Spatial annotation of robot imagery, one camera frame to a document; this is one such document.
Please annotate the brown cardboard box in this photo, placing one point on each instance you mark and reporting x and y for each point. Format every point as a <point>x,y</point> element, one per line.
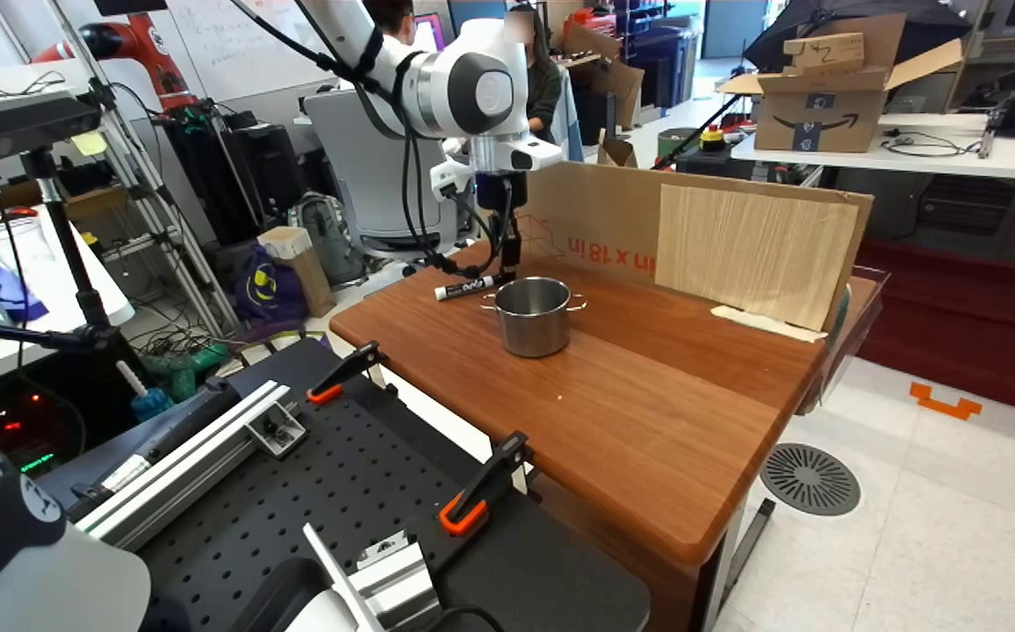
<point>598,81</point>

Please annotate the red machine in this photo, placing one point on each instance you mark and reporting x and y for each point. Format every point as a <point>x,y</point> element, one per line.
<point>157,57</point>

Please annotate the red yellow emergency stop button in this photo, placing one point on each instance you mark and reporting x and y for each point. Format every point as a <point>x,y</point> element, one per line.
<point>711,135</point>

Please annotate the black equipment tower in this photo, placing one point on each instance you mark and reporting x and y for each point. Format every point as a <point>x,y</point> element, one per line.
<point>722,164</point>

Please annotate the blue cloth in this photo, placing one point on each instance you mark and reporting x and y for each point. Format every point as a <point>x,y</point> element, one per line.
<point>14,294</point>

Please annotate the green tool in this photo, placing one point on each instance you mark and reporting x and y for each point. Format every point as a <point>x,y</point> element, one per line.
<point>184,370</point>

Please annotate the grey metal desk leg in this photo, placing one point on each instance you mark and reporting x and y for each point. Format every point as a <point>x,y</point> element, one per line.
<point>745,548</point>

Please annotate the white robot base dark band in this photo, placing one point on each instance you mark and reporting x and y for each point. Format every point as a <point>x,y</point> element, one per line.
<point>14,573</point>

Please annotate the black perforated breadboard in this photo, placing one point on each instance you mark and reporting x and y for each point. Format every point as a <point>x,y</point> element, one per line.
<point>354,477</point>

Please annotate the tan paper bag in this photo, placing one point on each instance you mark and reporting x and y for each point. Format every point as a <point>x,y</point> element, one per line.
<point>299,263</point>

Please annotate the blue suitcase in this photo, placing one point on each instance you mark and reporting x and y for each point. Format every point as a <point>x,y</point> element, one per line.
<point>659,57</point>

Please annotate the grey backpack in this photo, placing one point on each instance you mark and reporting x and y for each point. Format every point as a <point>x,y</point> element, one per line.
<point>333,233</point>

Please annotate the long white table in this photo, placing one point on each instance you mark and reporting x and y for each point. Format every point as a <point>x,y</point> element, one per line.
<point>998,160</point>

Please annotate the silver metal pot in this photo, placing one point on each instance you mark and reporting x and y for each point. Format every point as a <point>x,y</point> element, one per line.
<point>527,334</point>

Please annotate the light wooden panel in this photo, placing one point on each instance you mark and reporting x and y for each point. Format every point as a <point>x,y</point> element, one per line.
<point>752,252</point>

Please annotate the open cardboard shipping box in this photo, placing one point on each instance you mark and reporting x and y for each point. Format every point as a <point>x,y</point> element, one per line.
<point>817,111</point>

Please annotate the black and white pen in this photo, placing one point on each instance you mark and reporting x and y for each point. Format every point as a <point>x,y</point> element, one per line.
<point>465,287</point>

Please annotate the cardboard sheet with red print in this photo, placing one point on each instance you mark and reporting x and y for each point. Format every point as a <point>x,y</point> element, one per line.
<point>598,204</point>

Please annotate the black stereo camera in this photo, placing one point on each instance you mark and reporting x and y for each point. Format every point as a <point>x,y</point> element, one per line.
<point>14,124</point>

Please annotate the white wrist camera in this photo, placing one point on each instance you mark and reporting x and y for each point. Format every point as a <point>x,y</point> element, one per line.
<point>450,176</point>

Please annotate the purple bag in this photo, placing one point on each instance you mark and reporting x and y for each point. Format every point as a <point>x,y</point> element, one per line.
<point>260,287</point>

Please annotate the silver metal stand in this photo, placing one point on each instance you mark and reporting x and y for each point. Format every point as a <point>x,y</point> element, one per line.
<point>184,252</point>

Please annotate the silver aluminium extrusion rail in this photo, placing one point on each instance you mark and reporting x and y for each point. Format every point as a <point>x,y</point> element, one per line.
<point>396,580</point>
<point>177,468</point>

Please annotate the black box with red lights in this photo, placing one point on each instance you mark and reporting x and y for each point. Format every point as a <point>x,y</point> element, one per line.
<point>25,425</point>

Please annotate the black computer tower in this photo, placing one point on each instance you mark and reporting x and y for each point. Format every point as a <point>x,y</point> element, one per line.
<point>237,176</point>

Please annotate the black tripod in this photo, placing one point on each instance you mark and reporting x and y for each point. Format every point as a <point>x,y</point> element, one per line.
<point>71,269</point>

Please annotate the black orange bar clamp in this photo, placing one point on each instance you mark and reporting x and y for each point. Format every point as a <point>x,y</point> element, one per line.
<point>336,380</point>
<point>465,511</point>

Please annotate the black photo umbrella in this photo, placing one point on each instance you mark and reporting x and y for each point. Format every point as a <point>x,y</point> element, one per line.
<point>782,35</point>

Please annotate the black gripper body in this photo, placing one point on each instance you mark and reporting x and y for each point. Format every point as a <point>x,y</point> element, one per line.
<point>500,193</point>

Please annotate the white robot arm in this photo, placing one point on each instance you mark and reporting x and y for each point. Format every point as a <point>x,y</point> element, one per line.
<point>459,81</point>

